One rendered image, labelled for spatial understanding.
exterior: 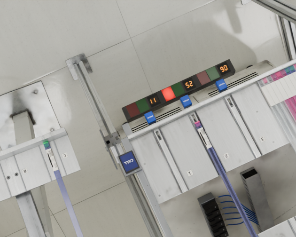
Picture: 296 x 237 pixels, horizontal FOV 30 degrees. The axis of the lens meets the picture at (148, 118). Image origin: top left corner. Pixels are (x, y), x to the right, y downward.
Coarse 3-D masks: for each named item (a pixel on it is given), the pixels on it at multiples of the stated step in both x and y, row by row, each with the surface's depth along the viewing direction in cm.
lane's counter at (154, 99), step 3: (150, 96) 156; (153, 96) 156; (156, 96) 156; (150, 99) 155; (153, 99) 155; (156, 99) 155; (150, 102) 155; (153, 102) 155; (156, 102) 155; (159, 102) 155; (153, 105) 155
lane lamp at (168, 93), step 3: (168, 87) 156; (162, 90) 156; (165, 90) 156; (168, 90) 156; (171, 90) 156; (165, 93) 156; (168, 93) 156; (171, 93) 156; (165, 96) 155; (168, 96) 155; (171, 96) 155; (174, 96) 155; (165, 99) 155; (168, 99) 155
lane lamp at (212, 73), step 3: (210, 69) 157; (213, 69) 157; (207, 72) 157; (210, 72) 157; (213, 72) 157; (216, 72) 157; (210, 75) 156; (213, 75) 156; (216, 75) 156; (210, 78) 156; (213, 78) 156; (216, 78) 156
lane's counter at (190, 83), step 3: (189, 78) 157; (183, 81) 156; (186, 81) 156; (189, 81) 156; (192, 81) 156; (183, 84) 156; (186, 84) 156; (189, 84) 156; (192, 84) 156; (186, 87) 156; (189, 87) 156; (192, 87) 156
